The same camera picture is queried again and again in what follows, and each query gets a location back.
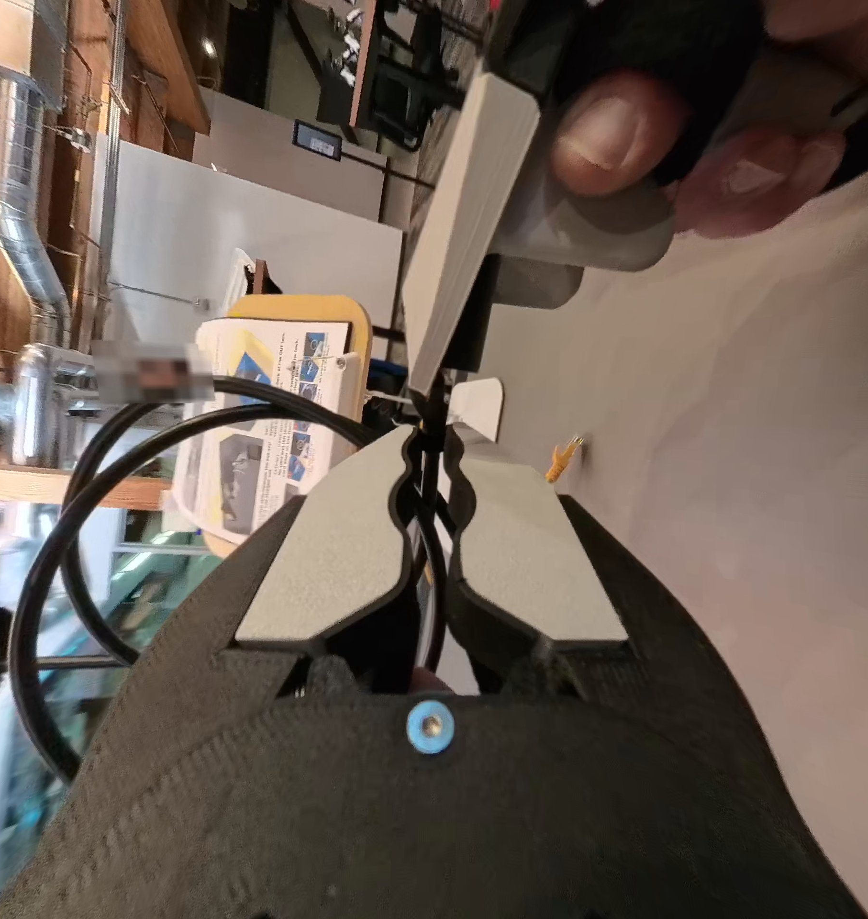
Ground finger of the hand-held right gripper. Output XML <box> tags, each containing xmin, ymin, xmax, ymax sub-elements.
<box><xmin>401</xmin><ymin>72</ymin><xmax>544</xmax><ymax>396</ymax></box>

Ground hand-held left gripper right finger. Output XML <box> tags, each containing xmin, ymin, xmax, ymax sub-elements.
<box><xmin>443</xmin><ymin>422</ymin><xmax>630</xmax><ymax>651</ymax></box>

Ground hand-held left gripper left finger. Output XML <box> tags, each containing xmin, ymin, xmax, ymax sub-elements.
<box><xmin>233</xmin><ymin>424</ymin><xmax>417</xmax><ymax>644</ymax></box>

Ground black ethernet cable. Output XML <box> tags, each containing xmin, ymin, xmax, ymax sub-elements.
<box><xmin>7</xmin><ymin>370</ymin><xmax>451</xmax><ymax>785</ymax></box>

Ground person's right hand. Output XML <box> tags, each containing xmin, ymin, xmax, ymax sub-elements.
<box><xmin>549</xmin><ymin>70</ymin><xmax>850</xmax><ymax>239</ymax></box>

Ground printed instruction sheet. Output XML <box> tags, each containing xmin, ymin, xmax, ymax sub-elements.
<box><xmin>170</xmin><ymin>318</ymin><xmax>354</xmax><ymax>538</ymax></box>

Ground wooden board document stand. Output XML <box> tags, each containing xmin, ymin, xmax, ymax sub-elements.
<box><xmin>167</xmin><ymin>293</ymin><xmax>505</xmax><ymax>557</ymax></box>

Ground white partition panel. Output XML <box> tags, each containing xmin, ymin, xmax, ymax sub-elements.
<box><xmin>93</xmin><ymin>90</ymin><xmax>406</xmax><ymax>347</ymax></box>

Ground small black wall tablet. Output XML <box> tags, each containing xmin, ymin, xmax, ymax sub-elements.
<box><xmin>292</xmin><ymin>119</ymin><xmax>344</xmax><ymax>162</ymax></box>

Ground silver ventilation duct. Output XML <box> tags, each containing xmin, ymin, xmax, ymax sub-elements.
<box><xmin>0</xmin><ymin>72</ymin><xmax>99</xmax><ymax>469</ymax></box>

